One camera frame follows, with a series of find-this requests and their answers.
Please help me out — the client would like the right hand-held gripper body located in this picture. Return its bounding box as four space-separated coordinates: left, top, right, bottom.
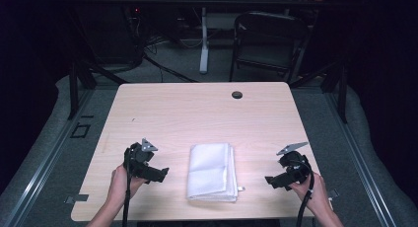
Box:
275 141 314 188

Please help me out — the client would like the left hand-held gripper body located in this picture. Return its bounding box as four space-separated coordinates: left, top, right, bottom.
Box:
122 137 159 181

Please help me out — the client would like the white towel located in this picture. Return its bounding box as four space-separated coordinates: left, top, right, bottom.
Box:
185 141 246 203

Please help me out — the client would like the person's right hand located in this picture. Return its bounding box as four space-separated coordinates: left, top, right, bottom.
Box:
289 172 331 215

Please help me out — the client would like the person's left hand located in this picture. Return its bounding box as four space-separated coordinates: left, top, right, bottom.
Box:
109 163 148 205

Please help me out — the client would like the black metal stand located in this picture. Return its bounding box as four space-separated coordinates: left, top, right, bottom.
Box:
289 59 349 124
67 59 129 120

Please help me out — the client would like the dark computer tower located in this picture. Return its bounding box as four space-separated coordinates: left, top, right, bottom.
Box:
92 4 143 65

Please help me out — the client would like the white table leg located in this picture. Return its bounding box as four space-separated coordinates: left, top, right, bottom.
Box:
198 7 211 75

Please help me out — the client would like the black folding chair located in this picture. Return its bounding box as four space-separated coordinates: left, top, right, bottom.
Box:
229 11 312 85

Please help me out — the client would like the black horizontal bar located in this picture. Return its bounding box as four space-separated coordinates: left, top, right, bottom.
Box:
48 0 329 8

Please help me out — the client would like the right hand-held gripper black cable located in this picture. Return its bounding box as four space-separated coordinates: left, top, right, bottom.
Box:
295 159 315 227

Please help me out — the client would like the hand-held gripper black cable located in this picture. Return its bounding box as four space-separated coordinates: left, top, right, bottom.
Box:
295 159 315 227
121 147 133 227

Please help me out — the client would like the left hand-held gripper black cable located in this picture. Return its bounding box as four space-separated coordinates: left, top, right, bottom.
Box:
121 147 133 227

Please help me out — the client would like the grey floor rail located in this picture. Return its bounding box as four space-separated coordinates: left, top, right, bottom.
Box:
323 92 400 227
0 88 96 227

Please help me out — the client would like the black floor cable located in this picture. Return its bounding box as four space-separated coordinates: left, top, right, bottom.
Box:
142 53 199 84

